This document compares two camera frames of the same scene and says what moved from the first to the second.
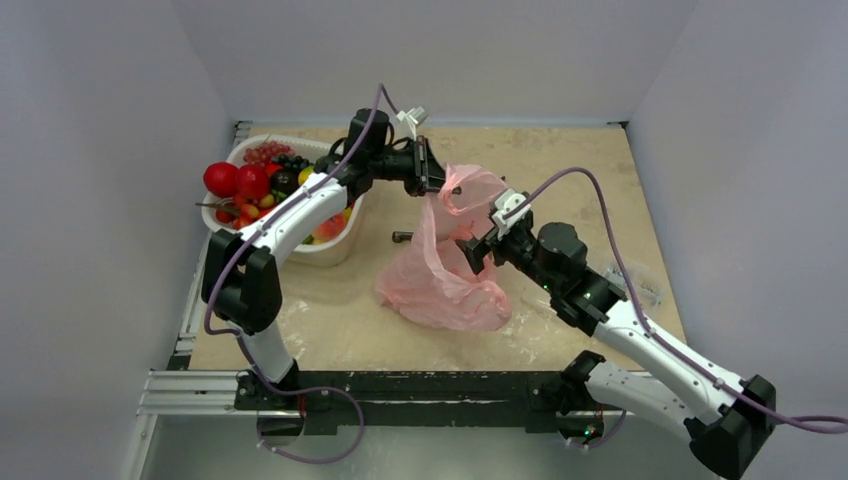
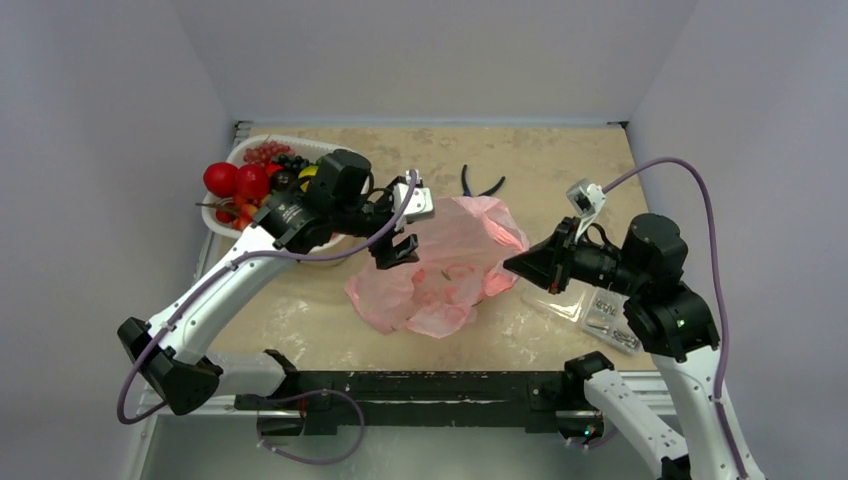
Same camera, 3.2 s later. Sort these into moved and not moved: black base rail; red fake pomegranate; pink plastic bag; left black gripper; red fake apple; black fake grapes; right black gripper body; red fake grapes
Moved: pink plastic bag; left black gripper; right black gripper body
Not moved: red fake apple; red fake pomegranate; red fake grapes; black fake grapes; black base rail
